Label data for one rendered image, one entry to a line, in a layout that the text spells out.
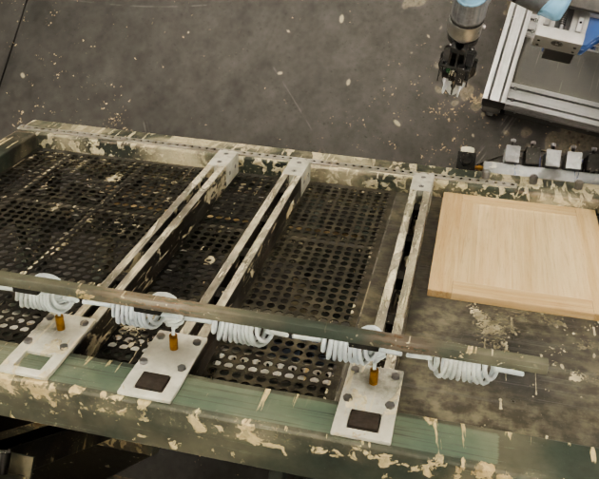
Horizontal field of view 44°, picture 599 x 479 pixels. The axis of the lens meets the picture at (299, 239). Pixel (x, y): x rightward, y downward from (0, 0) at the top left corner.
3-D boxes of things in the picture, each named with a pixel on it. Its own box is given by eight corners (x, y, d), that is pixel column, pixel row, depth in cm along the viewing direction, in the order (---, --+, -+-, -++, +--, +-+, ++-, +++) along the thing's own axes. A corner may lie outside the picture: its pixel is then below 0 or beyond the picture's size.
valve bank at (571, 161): (607, 158, 250) (624, 143, 227) (601, 200, 249) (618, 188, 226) (454, 142, 260) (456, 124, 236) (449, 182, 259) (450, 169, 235)
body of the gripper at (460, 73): (434, 82, 177) (441, 44, 167) (443, 57, 181) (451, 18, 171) (467, 89, 176) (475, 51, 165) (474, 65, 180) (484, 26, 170)
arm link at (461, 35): (454, 3, 168) (490, 10, 166) (451, 19, 171) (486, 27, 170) (446, 25, 164) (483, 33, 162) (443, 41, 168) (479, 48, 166)
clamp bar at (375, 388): (438, 196, 228) (448, 122, 216) (385, 489, 127) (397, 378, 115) (405, 192, 230) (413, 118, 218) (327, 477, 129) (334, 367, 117)
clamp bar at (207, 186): (244, 172, 240) (243, 100, 228) (54, 423, 138) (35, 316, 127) (215, 168, 242) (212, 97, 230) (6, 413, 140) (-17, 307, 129)
